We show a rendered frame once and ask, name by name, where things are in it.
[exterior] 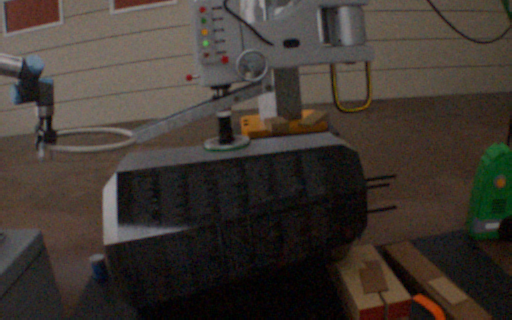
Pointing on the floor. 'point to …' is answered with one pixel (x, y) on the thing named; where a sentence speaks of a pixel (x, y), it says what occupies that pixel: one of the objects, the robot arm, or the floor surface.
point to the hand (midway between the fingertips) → (46, 158)
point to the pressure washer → (492, 194)
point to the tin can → (99, 266)
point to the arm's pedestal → (28, 278)
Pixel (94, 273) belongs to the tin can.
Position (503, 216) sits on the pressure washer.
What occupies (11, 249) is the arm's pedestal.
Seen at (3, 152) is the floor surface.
